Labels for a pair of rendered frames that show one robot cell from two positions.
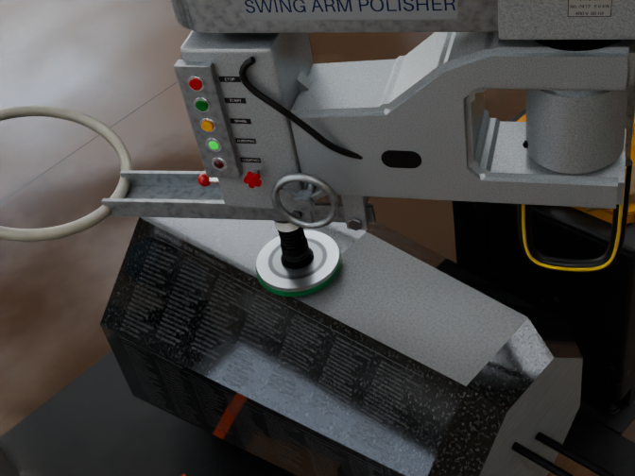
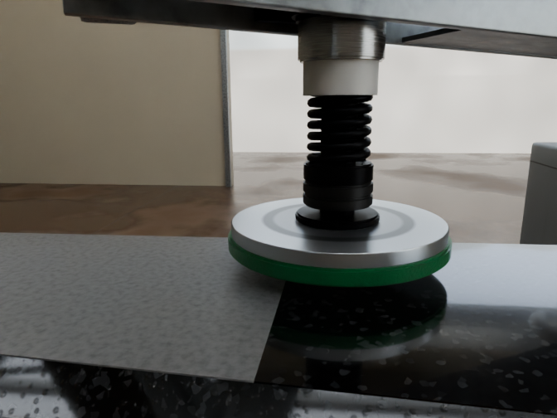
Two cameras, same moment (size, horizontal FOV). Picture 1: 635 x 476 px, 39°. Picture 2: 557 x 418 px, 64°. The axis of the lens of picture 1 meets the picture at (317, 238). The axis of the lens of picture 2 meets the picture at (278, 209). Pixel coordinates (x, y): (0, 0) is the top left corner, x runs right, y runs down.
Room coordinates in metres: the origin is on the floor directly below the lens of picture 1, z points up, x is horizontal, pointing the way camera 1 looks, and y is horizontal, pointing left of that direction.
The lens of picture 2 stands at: (1.97, -0.28, 0.99)
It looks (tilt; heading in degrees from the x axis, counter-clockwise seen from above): 14 degrees down; 138
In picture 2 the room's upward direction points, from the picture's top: straight up
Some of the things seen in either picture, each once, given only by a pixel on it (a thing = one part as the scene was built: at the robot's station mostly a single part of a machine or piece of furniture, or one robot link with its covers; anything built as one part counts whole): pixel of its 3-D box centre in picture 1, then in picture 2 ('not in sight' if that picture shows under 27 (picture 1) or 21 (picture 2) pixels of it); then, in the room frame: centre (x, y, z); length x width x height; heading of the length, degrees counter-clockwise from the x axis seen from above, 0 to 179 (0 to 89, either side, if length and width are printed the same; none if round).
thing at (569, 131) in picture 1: (574, 108); not in sight; (1.43, -0.55, 1.34); 0.19 x 0.19 x 0.20
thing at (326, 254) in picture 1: (298, 260); (336, 224); (1.69, 0.06, 0.86); 0.21 x 0.21 x 0.01
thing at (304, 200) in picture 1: (309, 191); not in sight; (1.53, 0.00, 1.20); 0.15 x 0.10 x 0.15; 67
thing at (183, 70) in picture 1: (210, 121); not in sight; (1.61, 0.17, 1.37); 0.08 x 0.03 x 0.28; 67
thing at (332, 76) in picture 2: (287, 216); (340, 75); (1.69, 0.06, 1.01); 0.07 x 0.07 x 0.04
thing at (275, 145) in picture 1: (297, 111); not in sight; (1.66, -0.01, 1.32); 0.36 x 0.22 x 0.45; 67
